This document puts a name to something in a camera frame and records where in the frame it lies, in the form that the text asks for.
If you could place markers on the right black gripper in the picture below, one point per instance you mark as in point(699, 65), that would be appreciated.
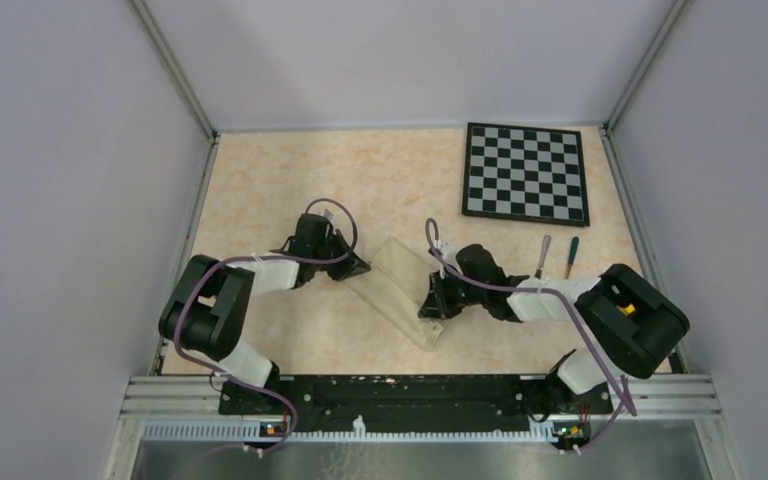
point(437, 304)

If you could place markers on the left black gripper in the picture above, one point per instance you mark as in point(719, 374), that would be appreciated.
point(349, 266)

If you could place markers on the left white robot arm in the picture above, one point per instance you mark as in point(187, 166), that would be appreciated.
point(206, 311)

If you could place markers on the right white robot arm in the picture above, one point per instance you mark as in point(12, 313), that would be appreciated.
point(628, 326)

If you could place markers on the silver knife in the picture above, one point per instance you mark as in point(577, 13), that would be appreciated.
point(545, 246)

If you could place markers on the black white checkerboard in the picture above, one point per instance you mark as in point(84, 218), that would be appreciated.
point(522, 173)

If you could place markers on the colourful toy blocks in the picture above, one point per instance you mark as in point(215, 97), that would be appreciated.
point(627, 310)

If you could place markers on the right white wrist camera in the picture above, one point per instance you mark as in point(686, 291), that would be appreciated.
point(446, 250)

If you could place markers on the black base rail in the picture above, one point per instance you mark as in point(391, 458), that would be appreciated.
point(481, 403)

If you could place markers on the gold spoon green handle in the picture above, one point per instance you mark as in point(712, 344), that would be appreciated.
point(573, 250)

